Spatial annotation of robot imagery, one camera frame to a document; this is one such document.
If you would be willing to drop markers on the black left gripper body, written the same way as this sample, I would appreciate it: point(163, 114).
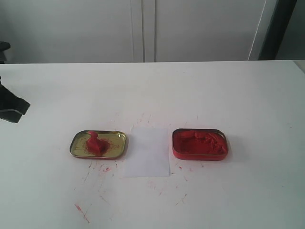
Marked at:
point(12, 108)

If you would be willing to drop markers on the red stamp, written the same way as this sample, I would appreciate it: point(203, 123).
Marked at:
point(93, 144)

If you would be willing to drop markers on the red ink paste tin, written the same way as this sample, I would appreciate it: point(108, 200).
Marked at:
point(199, 144)

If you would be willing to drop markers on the white cabinet doors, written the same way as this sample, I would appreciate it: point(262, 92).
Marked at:
point(68, 31)

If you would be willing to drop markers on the gold tin lid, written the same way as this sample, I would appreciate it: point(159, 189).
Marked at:
point(114, 144)

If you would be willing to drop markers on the white paper sheet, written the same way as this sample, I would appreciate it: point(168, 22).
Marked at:
point(147, 153)

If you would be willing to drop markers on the dark vertical post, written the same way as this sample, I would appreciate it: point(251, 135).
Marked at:
point(276, 30)

